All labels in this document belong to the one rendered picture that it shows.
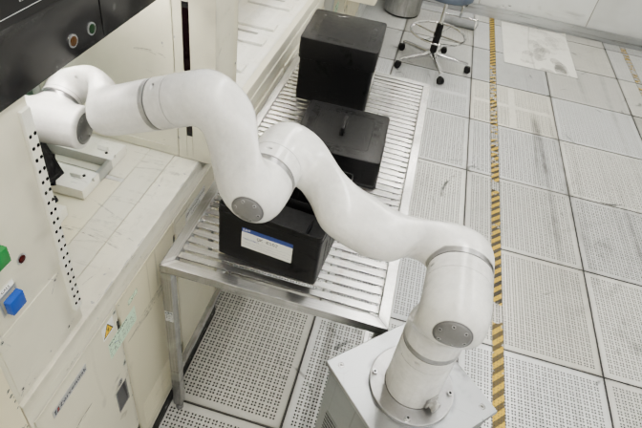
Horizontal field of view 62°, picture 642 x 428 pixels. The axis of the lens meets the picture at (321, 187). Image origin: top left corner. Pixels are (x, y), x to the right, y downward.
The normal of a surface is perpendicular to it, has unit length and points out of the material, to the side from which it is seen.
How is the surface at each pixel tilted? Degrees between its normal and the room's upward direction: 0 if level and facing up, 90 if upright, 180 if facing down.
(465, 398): 0
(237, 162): 47
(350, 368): 0
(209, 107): 66
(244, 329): 0
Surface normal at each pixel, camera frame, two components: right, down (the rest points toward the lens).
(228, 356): 0.13, -0.75
